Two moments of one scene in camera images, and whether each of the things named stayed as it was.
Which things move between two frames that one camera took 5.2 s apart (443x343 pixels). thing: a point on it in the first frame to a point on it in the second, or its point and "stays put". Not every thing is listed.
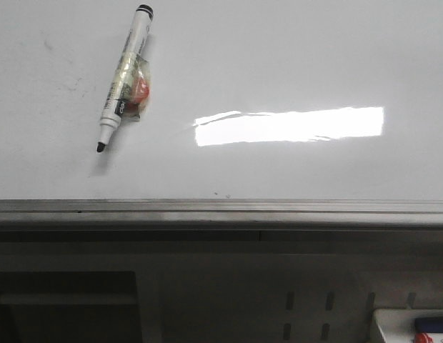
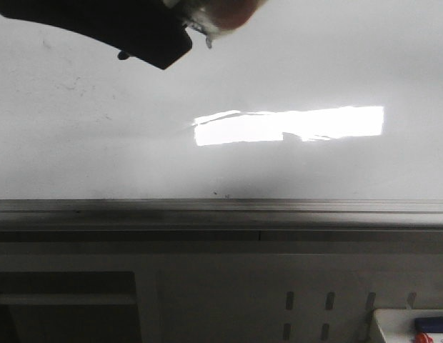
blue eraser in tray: [432, 324] stays put
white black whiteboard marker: [133, 46] to [215, 17]
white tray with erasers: [398, 325] stays put
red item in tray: [422, 337] stays put
